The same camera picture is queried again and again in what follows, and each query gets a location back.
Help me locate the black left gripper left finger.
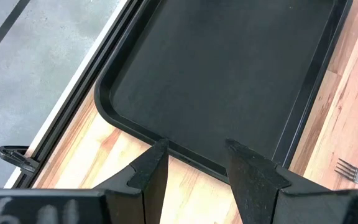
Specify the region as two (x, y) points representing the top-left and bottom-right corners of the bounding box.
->
(93, 138), (170, 224)

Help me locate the black aluminium table frame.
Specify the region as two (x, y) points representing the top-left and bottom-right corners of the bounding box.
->
(11, 0), (147, 190)

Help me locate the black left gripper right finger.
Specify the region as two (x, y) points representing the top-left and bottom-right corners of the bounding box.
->
(224, 138), (352, 224)

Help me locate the fork with cream handle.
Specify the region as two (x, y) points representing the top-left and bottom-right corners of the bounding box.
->
(334, 157), (358, 187)

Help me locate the black plastic tray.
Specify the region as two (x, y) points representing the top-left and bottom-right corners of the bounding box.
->
(93, 0), (354, 184)

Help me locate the black frame clamp bracket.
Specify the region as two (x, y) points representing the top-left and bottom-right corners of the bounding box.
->
(0, 145), (40, 175)

